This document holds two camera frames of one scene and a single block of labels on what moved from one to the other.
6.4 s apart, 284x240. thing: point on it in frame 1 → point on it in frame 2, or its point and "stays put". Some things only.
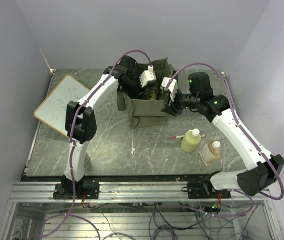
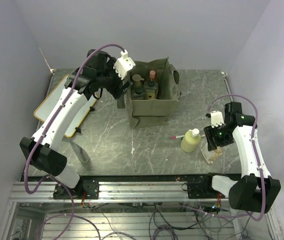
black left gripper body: (133, 87) → (110, 80)
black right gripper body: (182, 101) → (223, 135)
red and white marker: (183, 136) stays put
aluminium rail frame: (174, 192) stays put
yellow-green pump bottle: (191, 140) stays put
